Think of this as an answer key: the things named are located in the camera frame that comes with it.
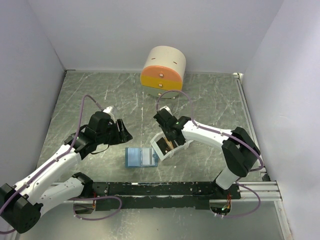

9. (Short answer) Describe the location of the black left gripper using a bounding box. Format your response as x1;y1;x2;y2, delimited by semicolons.
96;118;134;145

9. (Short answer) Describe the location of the blue card holder wallet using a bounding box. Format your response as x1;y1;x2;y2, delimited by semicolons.
125;147;159;168

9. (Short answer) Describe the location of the silver VIP card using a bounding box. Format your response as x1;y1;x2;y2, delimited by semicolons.
141;147;154;166

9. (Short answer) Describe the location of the white card tray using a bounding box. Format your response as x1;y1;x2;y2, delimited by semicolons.
150;132;193;161

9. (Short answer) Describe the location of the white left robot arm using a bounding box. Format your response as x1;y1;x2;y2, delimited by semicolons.
0;111;133;234

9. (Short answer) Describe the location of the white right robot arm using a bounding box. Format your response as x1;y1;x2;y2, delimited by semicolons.
150;107;261;199

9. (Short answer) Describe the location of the round three-drawer mini cabinet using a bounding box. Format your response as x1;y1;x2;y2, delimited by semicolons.
140;45;186;99

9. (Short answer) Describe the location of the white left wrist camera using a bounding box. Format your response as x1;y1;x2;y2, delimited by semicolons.
103;105;117;123

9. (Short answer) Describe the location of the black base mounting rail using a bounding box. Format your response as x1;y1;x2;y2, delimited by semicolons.
62;181;245;212

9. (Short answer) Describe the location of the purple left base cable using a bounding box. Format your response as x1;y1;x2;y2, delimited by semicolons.
72;194;123;221

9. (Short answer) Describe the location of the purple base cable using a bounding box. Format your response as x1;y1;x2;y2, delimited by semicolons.
214;182;262;219
72;194;123;221

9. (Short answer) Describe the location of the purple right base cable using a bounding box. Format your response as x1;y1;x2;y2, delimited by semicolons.
214;182;262;219

